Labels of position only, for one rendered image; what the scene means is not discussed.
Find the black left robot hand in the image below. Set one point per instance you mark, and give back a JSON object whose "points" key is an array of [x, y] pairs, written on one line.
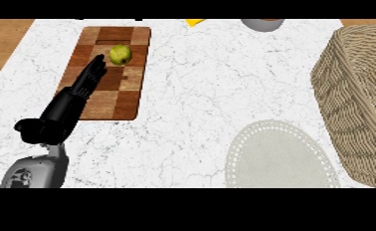
{"points": [[62, 112]]}

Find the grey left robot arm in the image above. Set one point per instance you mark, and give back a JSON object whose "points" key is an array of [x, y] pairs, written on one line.
{"points": [[37, 172]]}

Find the pale oval placemat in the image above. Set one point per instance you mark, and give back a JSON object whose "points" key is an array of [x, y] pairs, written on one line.
{"points": [[279, 157]]}

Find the tan wicker basket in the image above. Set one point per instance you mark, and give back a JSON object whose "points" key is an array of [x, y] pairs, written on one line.
{"points": [[348, 102]]}

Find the brown checkered cutting board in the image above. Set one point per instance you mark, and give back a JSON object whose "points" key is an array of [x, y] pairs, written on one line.
{"points": [[114, 85]]}

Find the green round fruit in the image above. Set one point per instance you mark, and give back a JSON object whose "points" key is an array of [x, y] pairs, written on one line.
{"points": [[120, 54]]}

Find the yellow object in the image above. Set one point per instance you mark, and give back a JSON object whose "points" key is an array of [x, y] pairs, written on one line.
{"points": [[194, 22]]}

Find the grey round bowl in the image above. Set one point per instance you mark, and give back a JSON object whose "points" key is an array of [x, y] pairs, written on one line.
{"points": [[263, 24]]}

